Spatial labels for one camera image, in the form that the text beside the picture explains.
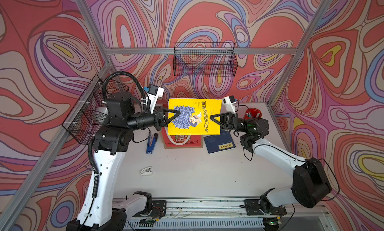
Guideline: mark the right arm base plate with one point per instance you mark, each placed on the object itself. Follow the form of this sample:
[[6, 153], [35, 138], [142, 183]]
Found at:
[[255, 207]]

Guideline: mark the small white stapler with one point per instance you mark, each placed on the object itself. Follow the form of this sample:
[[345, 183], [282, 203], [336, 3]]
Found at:
[[146, 171]]

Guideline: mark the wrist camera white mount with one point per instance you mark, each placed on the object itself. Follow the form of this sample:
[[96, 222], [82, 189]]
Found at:
[[153, 94], [229, 104]]

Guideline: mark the black wire basket wall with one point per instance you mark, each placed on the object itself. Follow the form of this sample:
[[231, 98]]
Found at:
[[205, 59], [82, 122]]

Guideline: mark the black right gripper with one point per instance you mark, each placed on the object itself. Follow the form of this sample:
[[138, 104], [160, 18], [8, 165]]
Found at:
[[231, 121]]

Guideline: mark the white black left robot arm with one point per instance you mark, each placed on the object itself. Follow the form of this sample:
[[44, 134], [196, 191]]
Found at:
[[106, 151]]

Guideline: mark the grey tape roll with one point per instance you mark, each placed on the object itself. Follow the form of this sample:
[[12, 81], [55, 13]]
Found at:
[[101, 111]]

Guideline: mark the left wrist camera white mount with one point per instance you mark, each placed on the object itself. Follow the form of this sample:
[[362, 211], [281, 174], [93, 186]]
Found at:
[[153, 94]]

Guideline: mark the black wire basket left wall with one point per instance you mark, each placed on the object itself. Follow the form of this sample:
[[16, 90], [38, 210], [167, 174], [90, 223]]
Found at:
[[82, 122]]

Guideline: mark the yellow illustrated book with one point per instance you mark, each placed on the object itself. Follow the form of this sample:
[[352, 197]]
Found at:
[[206, 107]]

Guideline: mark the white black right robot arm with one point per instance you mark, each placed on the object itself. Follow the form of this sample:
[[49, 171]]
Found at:
[[310, 184]]

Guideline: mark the green circuit board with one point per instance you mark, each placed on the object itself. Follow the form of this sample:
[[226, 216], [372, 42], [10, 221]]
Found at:
[[147, 223]]

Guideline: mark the navy book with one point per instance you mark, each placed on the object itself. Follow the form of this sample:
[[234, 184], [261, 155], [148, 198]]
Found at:
[[219, 143]]

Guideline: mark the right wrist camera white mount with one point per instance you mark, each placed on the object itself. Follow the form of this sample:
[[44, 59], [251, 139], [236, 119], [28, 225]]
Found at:
[[229, 104]]

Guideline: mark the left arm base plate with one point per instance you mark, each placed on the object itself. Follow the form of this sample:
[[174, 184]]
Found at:
[[157, 209]]

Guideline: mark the red beige canvas tote bag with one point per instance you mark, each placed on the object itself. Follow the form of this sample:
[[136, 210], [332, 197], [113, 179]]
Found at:
[[181, 141]]

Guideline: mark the black wire basket back wall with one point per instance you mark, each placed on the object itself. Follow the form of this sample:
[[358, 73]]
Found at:
[[205, 59]]

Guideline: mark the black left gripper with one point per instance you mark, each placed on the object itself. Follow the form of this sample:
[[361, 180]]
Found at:
[[160, 121]]

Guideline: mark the red pen holder cup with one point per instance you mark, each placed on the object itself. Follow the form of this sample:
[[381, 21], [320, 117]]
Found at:
[[252, 113]]

